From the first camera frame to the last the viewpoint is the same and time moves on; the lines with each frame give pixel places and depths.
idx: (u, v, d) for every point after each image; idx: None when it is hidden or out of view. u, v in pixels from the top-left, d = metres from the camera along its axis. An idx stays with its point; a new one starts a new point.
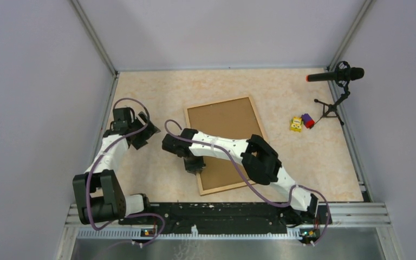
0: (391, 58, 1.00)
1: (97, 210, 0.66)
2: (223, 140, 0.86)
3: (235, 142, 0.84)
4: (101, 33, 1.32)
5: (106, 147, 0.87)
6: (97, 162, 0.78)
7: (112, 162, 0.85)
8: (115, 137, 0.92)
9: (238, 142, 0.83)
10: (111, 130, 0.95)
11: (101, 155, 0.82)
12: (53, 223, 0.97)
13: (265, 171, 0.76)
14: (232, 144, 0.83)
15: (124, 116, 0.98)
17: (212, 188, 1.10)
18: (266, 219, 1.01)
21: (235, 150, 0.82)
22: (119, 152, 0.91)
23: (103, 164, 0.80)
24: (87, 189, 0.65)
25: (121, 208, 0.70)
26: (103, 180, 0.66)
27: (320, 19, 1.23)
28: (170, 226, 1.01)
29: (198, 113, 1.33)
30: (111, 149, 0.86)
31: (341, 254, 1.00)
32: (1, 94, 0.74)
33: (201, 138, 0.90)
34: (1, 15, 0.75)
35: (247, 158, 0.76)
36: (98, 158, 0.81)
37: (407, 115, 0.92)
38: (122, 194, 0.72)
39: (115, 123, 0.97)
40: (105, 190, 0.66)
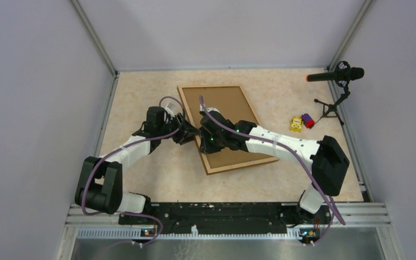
0: (391, 58, 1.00)
1: (92, 197, 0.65)
2: (288, 139, 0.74)
3: (303, 141, 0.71)
4: (101, 34, 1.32)
5: (128, 143, 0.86)
6: (111, 153, 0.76)
7: (127, 158, 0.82)
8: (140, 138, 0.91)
9: (307, 143, 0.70)
10: (141, 132, 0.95)
11: (118, 148, 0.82)
12: (53, 223, 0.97)
13: (333, 180, 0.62)
14: (300, 144, 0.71)
15: (156, 119, 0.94)
17: (219, 167, 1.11)
18: (267, 219, 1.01)
21: (304, 151, 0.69)
22: (140, 151, 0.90)
23: (116, 157, 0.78)
24: (91, 174, 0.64)
25: (113, 204, 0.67)
26: (109, 168, 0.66)
27: (321, 19, 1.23)
28: (170, 226, 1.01)
29: (192, 93, 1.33)
30: (132, 147, 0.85)
31: (341, 254, 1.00)
32: (1, 93, 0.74)
33: (260, 133, 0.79)
34: (1, 14, 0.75)
35: (319, 162, 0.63)
36: (116, 150, 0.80)
37: (407, 114, 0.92)
38: (121, 192, 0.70)
39: (147, 124, 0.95)
40: (106, 180, 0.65)
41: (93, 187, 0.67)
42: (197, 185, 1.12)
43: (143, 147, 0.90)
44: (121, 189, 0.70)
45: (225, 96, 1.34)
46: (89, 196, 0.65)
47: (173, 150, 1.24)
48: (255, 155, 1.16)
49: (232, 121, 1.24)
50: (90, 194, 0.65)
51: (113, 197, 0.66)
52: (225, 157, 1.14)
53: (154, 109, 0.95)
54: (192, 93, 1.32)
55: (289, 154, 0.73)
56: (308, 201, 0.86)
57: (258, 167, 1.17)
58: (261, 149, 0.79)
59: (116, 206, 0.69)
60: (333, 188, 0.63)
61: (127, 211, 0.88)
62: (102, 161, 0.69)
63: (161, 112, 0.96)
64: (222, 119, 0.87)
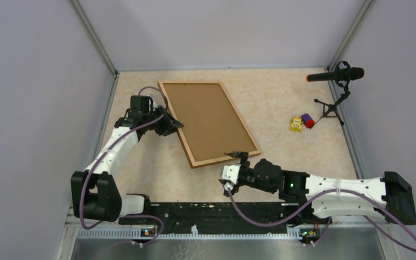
0: (390, 58, 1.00)
1: (90, 208, 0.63)
2: (348, 181, 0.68)
3: (364, 182, 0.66)
4: (101, 34, 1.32)
5: (111, 143, 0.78)
6: (97, 162, 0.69)
7: (116, 161, 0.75)
8: (124, 130, 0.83)
9: (372, 183, 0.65)
10: (123, 121, 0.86)
11: (104, 153, 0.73)
12: (54, 223, 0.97)
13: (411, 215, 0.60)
14: (364, 186, 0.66)
15: (141, 105, 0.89)
17: (204, 160, 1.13)
18: (267, 219, 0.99)
21: (372, 194, 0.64)
22: (127, 146, 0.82)
23: (104, 166, 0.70)
24: (82, 194, 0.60)
25: (113, 210, 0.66)
26: (101, 182, 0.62)
27: (321, 19, 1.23)
28: (170, 226, 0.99)
29: (174, 89, 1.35)
30: (117, 147, 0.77)
31: (342, 254, 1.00)
32: (1, 93, 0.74)
33: (317, 182, 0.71)
34: (1, 14, 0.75)
35: (393, 203, 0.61)
36: (101, 156, 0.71)
37: (407, 114, 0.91)
38: (118, 197, 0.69)
39: (131, 110, 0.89)
40: (102, 193, 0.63)
41: (88, 197, 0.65)
42: (197, 185, 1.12)
43: (129, 140, 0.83)
44: (117, 195, 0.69)
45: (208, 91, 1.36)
46: (85, 208, 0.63)
47: (172, 150, 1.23)
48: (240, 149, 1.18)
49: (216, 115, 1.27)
50: (86, 205, 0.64)
51: (112, 205, 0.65)
52: (209, 151, 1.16)
53: (138, 96, 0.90)
54: (174, 89, 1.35)
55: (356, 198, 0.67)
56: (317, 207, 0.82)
57: None
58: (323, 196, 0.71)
59: (116, 211, 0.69)
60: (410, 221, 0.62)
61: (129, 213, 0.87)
62: (91, 173, 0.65)
63: (146, 98, 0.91)
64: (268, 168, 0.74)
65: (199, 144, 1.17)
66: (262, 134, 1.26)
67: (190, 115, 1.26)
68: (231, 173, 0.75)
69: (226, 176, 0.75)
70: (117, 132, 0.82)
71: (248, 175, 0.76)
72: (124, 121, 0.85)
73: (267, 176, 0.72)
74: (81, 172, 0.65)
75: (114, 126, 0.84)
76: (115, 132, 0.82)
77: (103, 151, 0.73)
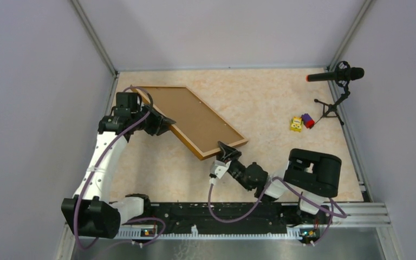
0: (390, 58, 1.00)
1: (88, 229, 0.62)
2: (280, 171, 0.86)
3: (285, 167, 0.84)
4: (101, 34, 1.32)
5: (97, 157, 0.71)
6: (85, 186, 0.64)
7: (107, 177, 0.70)
8: (110, 137, 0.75)
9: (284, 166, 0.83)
10: (108, 122, 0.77)
11: (90, 172, 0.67)
12: (54, 222, 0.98)
13: (311, 182, 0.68)
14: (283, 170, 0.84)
15: (128, 102, 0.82)
17: (211, 149, 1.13)
18: (266, 219, 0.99)
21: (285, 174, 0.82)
22: (116, 155, 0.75)
23: (93, 188, 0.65)
24: (75, 223, 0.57)
25: (112, 227, 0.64)
26: (92, 208, 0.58)
27: (320, 20, 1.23)
28: (170, 226, 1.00)
29: (150, 91, 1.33)
30: (104, 162, 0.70)
31: (340, 254, 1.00)
32: (0, 93, 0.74)
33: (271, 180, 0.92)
34: (0, 15, 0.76)
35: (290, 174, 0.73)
36: (89, 177, 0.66)
37: (407, 114, 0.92)
38: (116, 212, 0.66)
39: (117, 107, 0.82)
40: (95, 218, 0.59)
41: (84, 219, 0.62)
42: (197, 185, 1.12)
43: (118, 147, 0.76)
44: (114, 209, 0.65)
45: (184, 91, 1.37)
46: (82, 229, 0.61)
47: (172, 150, 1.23)
48: (234, 140, 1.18)
49: (205, 108, 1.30)
50: (84, 226, 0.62)
51: (110, 224, 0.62)
52: (209, 139, 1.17)
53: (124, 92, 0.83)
54: (150, 91, 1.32)
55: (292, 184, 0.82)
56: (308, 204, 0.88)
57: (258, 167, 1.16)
58: (276, 188, 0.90)
59: (117, 224, 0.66)
60: (323, 188, 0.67)
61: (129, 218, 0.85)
62: (80, 199, 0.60)
63: (134, 95, 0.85)
64: (260, 171, 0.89)
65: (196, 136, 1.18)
66: (262, 134, 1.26)
67: (179, 109, 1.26)
68: (218, 171, 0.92)
69: (214, 171, 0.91)
70: (103, 140, 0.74)
71: (235, 169, 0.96)
72: (110, 123, 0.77)
73: (255, 179, 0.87)
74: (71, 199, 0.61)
75: (98, 131, 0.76)
76: (101, 140, 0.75)
77: (90, 170, 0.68)
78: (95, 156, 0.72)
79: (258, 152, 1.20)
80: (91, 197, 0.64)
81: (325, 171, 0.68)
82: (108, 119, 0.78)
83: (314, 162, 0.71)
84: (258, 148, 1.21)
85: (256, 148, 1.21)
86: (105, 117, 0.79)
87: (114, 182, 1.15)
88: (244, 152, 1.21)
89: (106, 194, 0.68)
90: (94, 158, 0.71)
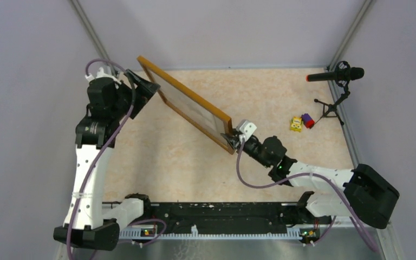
0: (390, 59, 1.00)
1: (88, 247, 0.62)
2: (323, 169, 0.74)
3: (337, 170, 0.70)
4: (101, 34, 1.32)
5: (82, 179, 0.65)
6: (74, 216, 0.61)
7: (97, 197, 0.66)
8: (89, 151, 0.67)
9: (342, 173, 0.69)
10: (86, 133, 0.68)
11: (77, 199, 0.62)
12: (54, 222, 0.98)
13: (373, 209, 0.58)
14: (335, 174, 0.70)
15: (103, 99, 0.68)
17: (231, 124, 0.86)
18: (266, 219, 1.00)
21: (337, 181, 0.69)
22: (102, 168, 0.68)
23: (83, 216, 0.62)
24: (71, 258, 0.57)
25: (112, 239, 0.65)
26: (86, 239, 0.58)
27: (320, 20, 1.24)
28: (170, 226, 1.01)
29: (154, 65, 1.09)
30: (89, 184, 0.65)
31: (341, 254, 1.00)
32: (2, 93, 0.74)
33: (299, 167, 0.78)
34: (1, 15, 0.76)
35: (352, 189, 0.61)
36: (76, 205, 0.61)
37: (407, 114, 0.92)
38: (112, 226, 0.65)
39: (92, 106, 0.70)
40: (90, 246, 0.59)
41: None
42: (197, 185, 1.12)
43: (103, 160, 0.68)
44: (111, 225, 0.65)
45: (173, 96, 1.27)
46: None
47: (173, 150, 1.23)
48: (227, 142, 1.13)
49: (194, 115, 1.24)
50: None
51: (108, 241, 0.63)
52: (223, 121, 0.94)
53: (96, 86, 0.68)
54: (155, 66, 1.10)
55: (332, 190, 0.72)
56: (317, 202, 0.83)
57: (258, 167, 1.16)
58: (306, 183, 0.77)
59: (116, 234, 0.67)
60: (377, 218, 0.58)
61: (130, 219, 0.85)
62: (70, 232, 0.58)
63: (108, 86, 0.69)
64: (279, 146, 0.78)
65: (206, 112, 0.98)
66: (262, 134, 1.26)
67: None
68: (248, 129, 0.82)
69: (243, 129, 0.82)
70: (84, 156, 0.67)
71: (253, 143, 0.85)
72: (89, 131, 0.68)
73: (271, 151, 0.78)
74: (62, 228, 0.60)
75: (77, 145, 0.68)
76: (81, 155, 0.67)
77: (75, 197, 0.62)
78: (78, 175, 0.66)
79: None
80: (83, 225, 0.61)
81: (388, 206, 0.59)
82: (85, 127, 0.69)
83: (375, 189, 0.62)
84: None
85: None
86: (82, 123, 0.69)
87: (114, 182, 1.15)
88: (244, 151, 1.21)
89: (99, 215, 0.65)
90: (78, 180, 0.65)
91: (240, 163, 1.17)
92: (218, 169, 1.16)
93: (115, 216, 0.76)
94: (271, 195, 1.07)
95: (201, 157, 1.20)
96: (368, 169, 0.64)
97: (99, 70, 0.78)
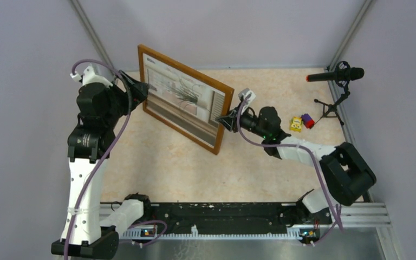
0: (390, 58, 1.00)
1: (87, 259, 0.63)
2: (310, 143, 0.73)
3: (322, 145, 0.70)
4: (101, 34, 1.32)
5: (77, 195, 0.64)
6: (71, 233, 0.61)
7: (93, 212, 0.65)
8: (84, 166, 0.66)
9: (326, 148, 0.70)
10: (78, 145, 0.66)
11: (72, 215, 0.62)
12: (54, 222, 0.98)
13: (342, 183, 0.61)
14: (319, 147, 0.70)
15: (96, 110, 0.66)
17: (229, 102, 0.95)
18: (266, 219, 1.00)
21: (318, 153, 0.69)
22: (98, 180, 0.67)
23: (80, 232, 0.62)
24: None
25: (111, 250, 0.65)
26: (85, 255, 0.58)
27: (320, 20, 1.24)
28: (170, 226, 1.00)
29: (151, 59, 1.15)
30: (84, 200, 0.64)
31: (341, 254, 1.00)
32: (2, 93, 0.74)
33: (289, 140, 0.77)
34: (3, 15, 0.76)
35: (329, 162, 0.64)
36: (72, 222, 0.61)
37: (406, 114, 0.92)
38: (110, 236, 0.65)
39: (84, 116, 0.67)
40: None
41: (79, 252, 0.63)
42: (197, 185, 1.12)
43: (98, 174, 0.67)
44: (109, 236, 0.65)
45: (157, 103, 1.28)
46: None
47: (173, 150, 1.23)
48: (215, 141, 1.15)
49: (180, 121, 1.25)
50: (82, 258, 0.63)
51: (107, 252, 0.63)
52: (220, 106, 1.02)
53: (88, 96, 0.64)
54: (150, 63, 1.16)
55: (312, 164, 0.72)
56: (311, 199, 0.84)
57: (258, 167, 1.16)
58: (291, 154, 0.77)
59: (115, 244, 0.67)
60: (345, 194, 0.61)
61: (131, 220, 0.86)
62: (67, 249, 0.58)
63: (99, 95, 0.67)
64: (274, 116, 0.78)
65: (201, 96, 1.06)
66: None
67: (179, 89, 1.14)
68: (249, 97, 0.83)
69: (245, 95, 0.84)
70: (78, 170, 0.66)
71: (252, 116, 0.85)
72: (81, 143, 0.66)
73: (265, 119, 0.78)
74: (60, 244, 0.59)
75: (70, 158, 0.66)
76: (75, 169, 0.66)
77: (71, 213, 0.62)
78: (73, 190, 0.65)
79: (258, 152, 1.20)
80: (80, 240, 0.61)
81: (359, 186, 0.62)
82: (76, 138, 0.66)
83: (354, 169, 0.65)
84: (258, 148, 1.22)
85: (255, 148, 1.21)
86: (73, 135, 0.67)
87: (114, 182, 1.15)
88: (244, 151, 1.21)
89: (97, 228, 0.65)
90: (73, 195, 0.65)
91: (240, 163, 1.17)
92: (218, 169, 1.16)
93: (114, 222, 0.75)
94: (271, 195, 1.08)
95: (201, 157, 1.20)
96: (351, 149, 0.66)
97: (89, 69, 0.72)
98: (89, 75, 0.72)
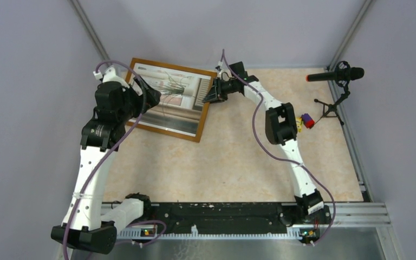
0: (390, 58, 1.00)
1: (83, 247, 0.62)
2: (267, 95, 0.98)
3: (272, 99, 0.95)
4: (101, 34, 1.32)
5: (83, 181, 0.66)
6: (73, 216, 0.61)
7: (96, 200, 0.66)
8: (93, 153, 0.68)
9: (274, 102, 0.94)
10: (90, 135, 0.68)
11: (77, 200, 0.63)
12: (55, 223, 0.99)
13: (274, 130, 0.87)
14: (271, 100, 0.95)
15: (111, 103, 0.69)
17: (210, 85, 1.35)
18: (266, 219, 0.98)
21: (268, 104, 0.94)
22: (104, 170, 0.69)
23: (81, 217, 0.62)
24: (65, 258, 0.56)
25: (109, 243, 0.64)
26: (83, 240, 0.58)
27: (322, 19, 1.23)
28: (170, 226, 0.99)
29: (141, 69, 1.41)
30: (90, 186, 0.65)
31: (340, 254, 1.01)
32: (2, 95, 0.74)
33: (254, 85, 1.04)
34: (1, 15, 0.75)
35: (271, 112, 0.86)
36: (76, 205, 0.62)
37: (407, 114, 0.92)
38: (111, 229, 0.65)
39: (99, 109, 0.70)
40: (85, 247, 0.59)
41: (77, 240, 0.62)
42: (197, 186, 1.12)
43: (105, 165, 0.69)
44: (109, 228, 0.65)
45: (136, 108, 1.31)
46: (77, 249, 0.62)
47: (172, 150, 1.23)
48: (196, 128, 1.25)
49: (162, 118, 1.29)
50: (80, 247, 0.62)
51: (104, 245, 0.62)
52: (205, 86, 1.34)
53: (106, 89, 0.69)
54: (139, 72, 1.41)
55: (264, 108, 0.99)
56: (300, 184, 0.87)
57: (258, 167, 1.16)
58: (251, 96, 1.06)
59: (114, 238, 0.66)
60: (274, 136, 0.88)
61: (131, 218, 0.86)
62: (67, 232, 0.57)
63: (116, 91, 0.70)
64: (243, 72, 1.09)
65: (189, 85, 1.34)
66: (262, 134, 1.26)
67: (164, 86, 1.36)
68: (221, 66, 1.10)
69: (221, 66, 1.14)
70: (88, 157, 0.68)
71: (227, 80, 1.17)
72: (94, 133, 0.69)
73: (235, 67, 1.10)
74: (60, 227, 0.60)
75: (82, 146, 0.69)
76: (85, 156, 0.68)
77: (75, 197, 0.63)
78: (80, 177, 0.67)
79: (257, 152, 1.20)
80: (81, 226, 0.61)
81: (284, 131, 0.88)
82: (91, 129, 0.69)
83: (286, 122, 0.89)
84: (258, 147, 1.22)
85: (255, 148, 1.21)
86: (89, 125, 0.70)
87: (114, 182, 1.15)
88: (244, 151, 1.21)
89: (97, 218, 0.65)
90: (80, 180, 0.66)
91: (240, 163, 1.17)
92: (218, 169, 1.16)
93: (113, 218, 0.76)
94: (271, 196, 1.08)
95: (201, 157, 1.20)
96: (288, 106, 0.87)
97: (110, 69, 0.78)
98: (110, 74, 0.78)
